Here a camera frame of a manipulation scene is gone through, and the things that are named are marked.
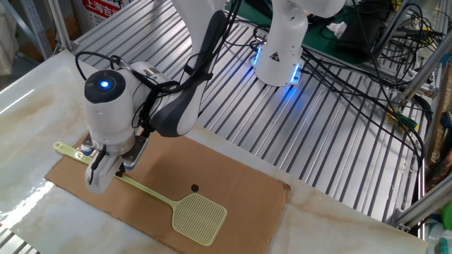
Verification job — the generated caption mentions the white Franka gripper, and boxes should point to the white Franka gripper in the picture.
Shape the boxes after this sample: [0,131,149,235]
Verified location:
[83,152,127,195]

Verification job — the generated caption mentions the yellow-green plastic flyswatter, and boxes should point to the yellow-green plastic flyswatter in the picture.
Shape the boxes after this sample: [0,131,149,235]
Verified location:
[52,141,229,248]

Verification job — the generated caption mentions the brown cardboard sheet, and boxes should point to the brown cardboard sheet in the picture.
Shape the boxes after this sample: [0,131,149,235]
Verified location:
[44,130,291,254]

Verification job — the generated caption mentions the white box red print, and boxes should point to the white box red print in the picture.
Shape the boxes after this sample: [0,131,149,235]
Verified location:
[76,0,124,28]

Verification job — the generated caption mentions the grey perforated shelf upright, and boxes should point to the grey perforated shelf upright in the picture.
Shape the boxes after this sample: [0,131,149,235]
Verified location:
[0,0,54,61]

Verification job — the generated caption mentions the green mat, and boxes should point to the green mat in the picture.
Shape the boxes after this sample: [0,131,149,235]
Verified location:
[225,0,400,66]

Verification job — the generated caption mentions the crumpled white paper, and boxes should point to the crumpled white paper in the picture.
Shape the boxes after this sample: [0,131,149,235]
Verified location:
[325,20,349,40]

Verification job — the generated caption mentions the black bag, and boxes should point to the black bag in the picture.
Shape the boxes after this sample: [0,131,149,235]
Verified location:
[335,13,386,61]

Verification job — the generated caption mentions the green yellow connector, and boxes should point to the green yellow connector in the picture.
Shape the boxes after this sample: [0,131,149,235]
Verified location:
[386,107,420,131]

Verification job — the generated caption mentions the white plastic container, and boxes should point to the white plastic container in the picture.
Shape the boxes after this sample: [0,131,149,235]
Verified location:
[425,222,452,254]

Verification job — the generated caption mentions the green plastic item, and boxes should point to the green plastic item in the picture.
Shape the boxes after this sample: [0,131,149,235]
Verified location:
[439,200,452,230]

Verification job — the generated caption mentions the silver wrist camera blue ends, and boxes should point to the silver wrist camera blue ends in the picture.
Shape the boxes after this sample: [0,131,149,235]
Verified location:
[80,133,149,171]

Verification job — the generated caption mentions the aluminium frame post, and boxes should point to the aluminium frame post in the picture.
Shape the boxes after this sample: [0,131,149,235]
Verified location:
[45,0,73,54]
[390,183,452,232]
[398,44,452,103]

